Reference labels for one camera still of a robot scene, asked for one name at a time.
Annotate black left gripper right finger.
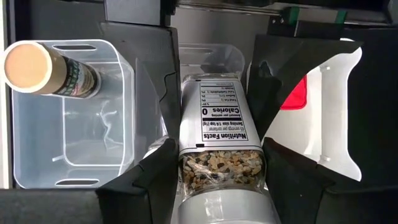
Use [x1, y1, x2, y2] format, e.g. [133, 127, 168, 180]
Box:
[246, 33, 364, 224]

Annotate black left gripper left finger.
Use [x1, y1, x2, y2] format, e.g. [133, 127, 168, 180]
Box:
[95, 21, 182, 224]

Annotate red lid spice jar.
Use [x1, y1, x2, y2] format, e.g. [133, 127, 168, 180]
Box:
[280, 75, 308, 111]

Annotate white lid spice jar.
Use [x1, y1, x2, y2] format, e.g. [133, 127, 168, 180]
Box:
[174, 73, 282, 224]

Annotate brown lid spice jar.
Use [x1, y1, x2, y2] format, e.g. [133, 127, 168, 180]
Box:
[2, 40, 102, 100]

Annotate white plastic bin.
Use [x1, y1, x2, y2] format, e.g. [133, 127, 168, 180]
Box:
[264, 37, 363, 182]

